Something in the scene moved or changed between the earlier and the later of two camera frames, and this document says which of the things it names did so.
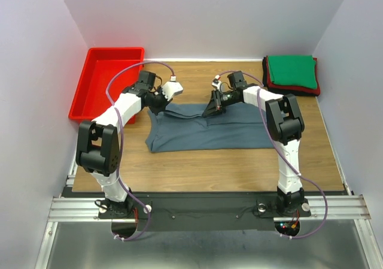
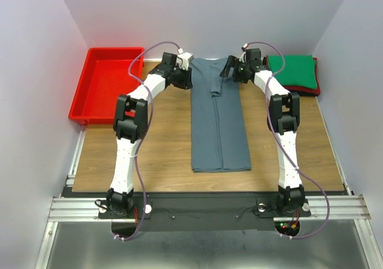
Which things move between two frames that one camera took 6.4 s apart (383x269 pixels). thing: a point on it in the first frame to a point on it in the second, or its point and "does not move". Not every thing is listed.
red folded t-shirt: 271,84 does not move
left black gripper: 156,111 to 186,82
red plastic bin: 100,65 does not move
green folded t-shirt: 293,70 does not move
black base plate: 204,210 does not move
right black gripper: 215,106 to 234,62
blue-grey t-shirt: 182,126 to 219,139
